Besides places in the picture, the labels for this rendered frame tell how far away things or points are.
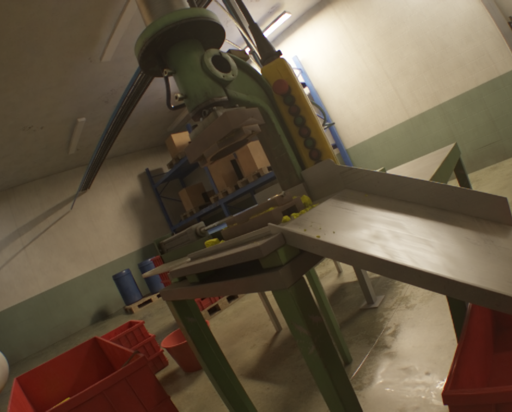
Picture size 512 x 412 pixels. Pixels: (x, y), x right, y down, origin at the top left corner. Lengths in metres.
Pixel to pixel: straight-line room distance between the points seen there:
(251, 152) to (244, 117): 5.60
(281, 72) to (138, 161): 9.43
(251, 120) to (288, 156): 0.16
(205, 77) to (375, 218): 0.43
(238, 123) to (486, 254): 0.47
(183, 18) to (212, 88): 0.16
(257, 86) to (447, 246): 0.57
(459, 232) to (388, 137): 5.46
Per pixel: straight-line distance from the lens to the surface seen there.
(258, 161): 6.22
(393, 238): 0.47
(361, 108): 6.08
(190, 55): 0.68
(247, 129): 0.58
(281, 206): 0.57
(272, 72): 0.81
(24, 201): 9.08
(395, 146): 5.94
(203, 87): 0.65
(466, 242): 0.51
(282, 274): 0.44
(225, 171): 7.06
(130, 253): 9.16
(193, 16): 0.67
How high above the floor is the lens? 1.05
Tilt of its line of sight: level
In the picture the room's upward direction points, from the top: 25 degrees counter-clockwise
